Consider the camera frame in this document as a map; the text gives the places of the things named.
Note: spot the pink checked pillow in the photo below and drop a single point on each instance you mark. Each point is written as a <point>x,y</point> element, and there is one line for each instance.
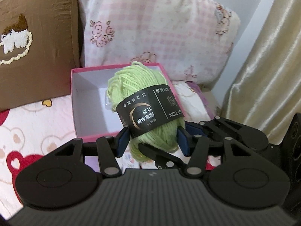
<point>191,39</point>

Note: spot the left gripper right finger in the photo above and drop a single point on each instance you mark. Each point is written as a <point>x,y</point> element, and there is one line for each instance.
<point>195,147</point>

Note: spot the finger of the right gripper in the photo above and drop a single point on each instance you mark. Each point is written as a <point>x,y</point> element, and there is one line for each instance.
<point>162,159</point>
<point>197,128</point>

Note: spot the bear print blanket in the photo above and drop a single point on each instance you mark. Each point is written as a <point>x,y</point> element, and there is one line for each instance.
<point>36,129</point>

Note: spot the pink cardboard box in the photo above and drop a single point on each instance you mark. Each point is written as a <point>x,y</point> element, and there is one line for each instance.
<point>93,116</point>

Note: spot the gold curtain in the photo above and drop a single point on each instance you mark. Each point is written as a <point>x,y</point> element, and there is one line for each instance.
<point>266,93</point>

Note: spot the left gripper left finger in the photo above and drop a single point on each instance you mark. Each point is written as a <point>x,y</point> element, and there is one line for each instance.
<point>108,149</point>

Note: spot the green yarn ball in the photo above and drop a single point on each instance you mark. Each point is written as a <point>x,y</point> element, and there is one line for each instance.
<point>145,103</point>

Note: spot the brown pillow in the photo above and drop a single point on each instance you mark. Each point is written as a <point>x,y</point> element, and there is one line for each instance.
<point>39,49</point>

